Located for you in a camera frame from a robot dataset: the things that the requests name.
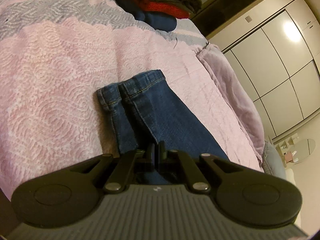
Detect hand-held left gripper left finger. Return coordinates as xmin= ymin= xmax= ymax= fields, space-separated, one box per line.
xmin=69 ymin=143 xmax=155 ymax=193

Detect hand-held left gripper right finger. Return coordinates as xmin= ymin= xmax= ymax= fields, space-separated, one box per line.
xmin=157 ymin=141 xmax=247 ymax=193

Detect blue jeans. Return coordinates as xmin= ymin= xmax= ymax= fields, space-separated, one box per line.
xmin=96 ymin=69 xmax=230 ymax=186

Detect lilac duvet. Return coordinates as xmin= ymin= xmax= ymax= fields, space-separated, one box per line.
xmin=196 ymin=43 xmax=266 ymax=161

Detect grey pillow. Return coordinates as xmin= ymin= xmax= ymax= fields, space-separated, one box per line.
xmin=261 ymin=141 xmax=287 ymax=179

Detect pink grey patterned bedspread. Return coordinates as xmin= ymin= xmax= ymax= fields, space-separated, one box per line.
xmin=0 ymin=0 xmax=265 ymax=201

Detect oval mirror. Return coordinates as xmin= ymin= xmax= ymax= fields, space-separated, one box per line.
xmin=281 ymin=138 xmax=316 ymax=165

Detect cream wardrobe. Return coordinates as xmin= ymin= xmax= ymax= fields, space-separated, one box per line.
xmin=222 ymin=0 xmax=320 ymax=139

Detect brown framed doorway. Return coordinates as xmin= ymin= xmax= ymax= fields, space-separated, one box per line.
xmin=188 ymin=0 xmax=280 ymax=40

